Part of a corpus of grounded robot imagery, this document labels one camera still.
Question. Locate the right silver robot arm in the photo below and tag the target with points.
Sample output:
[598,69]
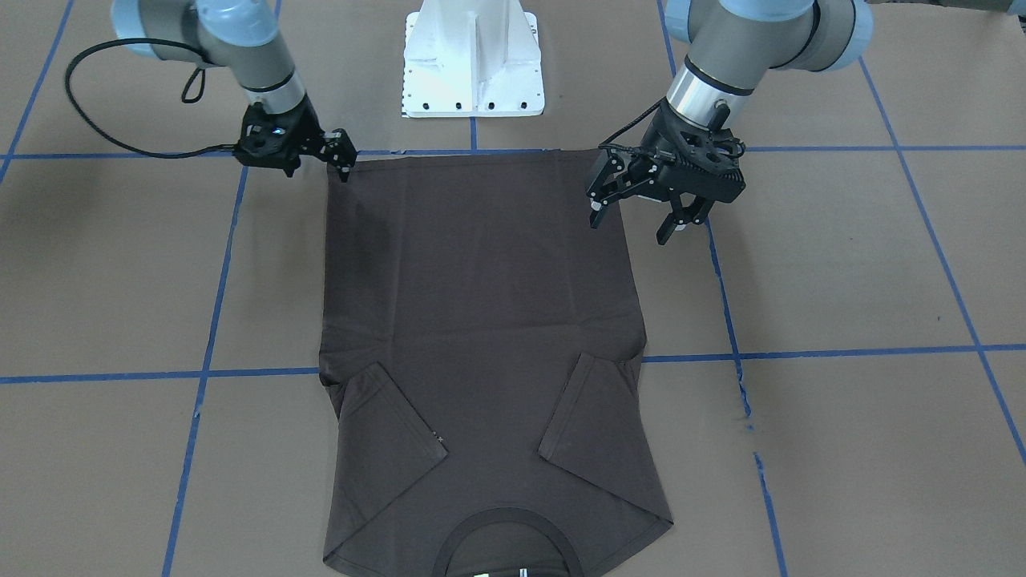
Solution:
[243,36]

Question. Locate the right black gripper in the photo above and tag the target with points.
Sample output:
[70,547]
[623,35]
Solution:
[302,131]

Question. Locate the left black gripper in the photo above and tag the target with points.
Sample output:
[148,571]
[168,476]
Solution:
[646,157]

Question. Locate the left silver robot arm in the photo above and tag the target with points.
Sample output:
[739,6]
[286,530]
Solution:
[733,44]

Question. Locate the white pedestal column base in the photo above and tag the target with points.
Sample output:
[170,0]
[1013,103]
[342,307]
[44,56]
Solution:
[472,59]

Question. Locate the brown t-shirt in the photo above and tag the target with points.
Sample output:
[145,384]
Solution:
[481,347]

